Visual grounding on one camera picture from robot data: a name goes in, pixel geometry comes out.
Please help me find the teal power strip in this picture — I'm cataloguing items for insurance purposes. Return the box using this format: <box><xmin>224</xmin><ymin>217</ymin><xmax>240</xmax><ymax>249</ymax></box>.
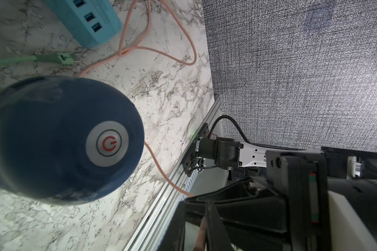
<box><xmin>45</xmin><ymin>0</ymin><xmax>122</xmax><ymax>49</ymax></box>

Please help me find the pink charging cable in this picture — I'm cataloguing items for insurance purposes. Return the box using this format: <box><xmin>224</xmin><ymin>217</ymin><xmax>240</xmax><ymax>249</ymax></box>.
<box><xmin>78</xmin><ymin>0</ymin><xmax>198</xmax><ymax>198</ymax></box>

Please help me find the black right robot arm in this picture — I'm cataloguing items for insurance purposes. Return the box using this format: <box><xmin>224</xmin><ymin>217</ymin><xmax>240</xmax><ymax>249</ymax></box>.
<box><xmin>159</xmin><ymin>126</ymin><xmax>377</xmax><ymax>251</ymax></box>

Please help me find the navy blue meat grinder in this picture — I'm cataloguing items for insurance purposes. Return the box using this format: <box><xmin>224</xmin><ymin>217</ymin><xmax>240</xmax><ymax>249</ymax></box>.
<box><xmin>0</xmin><ymin>76</ymin><xmax>145</xmax><ymax>206</ymax></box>

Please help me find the light green charging cable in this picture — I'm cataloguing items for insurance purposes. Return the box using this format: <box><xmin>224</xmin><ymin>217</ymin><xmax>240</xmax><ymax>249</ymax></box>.
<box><xmin>0</xmin><ymin>52</ymin><xmax>79</xmax><ymax>68</ymax></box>

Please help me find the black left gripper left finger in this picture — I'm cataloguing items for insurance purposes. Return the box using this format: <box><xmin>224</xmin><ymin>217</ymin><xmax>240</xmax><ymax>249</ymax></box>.
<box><xmin>158</xmin><ymin>201</ymin><xmax>186</xmax><ymax>251</ymax></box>

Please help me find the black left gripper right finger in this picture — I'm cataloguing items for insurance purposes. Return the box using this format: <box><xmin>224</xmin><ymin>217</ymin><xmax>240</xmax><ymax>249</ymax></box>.
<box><xmin>205</xmin><ymin>201</ymin><xmax>234</xmax><ymax>251</ymax></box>

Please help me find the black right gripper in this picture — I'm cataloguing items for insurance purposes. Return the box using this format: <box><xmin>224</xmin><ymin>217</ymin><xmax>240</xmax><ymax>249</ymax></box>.
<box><xmin>184</xmin><ymin>151</ymin><xmax>377</xmax><ymax>251</ymax></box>

